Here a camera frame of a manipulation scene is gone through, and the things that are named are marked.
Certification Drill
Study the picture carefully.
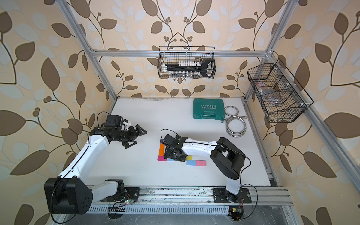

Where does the orange block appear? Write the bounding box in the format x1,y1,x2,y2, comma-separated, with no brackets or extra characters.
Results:
158,143,165,156

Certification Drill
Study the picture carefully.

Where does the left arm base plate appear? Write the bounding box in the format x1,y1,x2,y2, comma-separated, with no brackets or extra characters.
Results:
101,187,140,204

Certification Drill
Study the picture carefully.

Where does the black white tool in basket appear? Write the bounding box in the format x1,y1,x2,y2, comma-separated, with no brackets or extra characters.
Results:
158,58,216,79

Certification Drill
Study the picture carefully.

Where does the pink block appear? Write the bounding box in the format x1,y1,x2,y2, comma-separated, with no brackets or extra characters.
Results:
196,160,207,167

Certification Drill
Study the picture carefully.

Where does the coiled metal hose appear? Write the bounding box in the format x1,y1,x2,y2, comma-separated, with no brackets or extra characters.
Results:
222,105,248,138

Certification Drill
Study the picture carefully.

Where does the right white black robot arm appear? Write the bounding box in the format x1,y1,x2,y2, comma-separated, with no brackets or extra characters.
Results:
162,135,247,198

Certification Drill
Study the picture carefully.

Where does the plastic bag in basket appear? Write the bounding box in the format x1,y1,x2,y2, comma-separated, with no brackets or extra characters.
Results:
256,82,281,106

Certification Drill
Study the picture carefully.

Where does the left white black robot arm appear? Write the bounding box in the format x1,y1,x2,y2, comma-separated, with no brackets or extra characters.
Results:
44,125,147,215

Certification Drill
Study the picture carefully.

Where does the green plastic tool case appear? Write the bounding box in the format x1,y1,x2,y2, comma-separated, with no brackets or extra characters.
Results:
193,98,225,121

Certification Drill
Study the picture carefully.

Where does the black wire basket right wall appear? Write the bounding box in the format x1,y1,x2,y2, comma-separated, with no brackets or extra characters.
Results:
247,59,314,123

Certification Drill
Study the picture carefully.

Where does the black wire basket back wall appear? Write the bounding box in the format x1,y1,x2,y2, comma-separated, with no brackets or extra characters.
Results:
157,46,216,79

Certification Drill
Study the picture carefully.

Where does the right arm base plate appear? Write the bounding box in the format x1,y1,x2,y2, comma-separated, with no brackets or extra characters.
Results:
212,188,252,204

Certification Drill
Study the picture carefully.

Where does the aluminium frame rail front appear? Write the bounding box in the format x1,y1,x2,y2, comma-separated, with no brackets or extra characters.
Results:
60,185,293,207

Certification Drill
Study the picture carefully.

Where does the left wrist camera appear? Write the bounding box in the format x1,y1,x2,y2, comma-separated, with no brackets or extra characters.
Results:
103,114,131,131

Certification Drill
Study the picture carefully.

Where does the magenta block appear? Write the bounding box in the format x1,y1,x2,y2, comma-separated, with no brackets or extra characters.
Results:
157,156,167,161

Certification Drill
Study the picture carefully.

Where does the black wire basket wall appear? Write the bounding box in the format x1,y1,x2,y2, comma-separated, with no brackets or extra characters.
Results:
157,46,216,79
247,59,314,123

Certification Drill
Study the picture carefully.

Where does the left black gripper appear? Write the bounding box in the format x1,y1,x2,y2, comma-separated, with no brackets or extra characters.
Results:
112,124,147,147

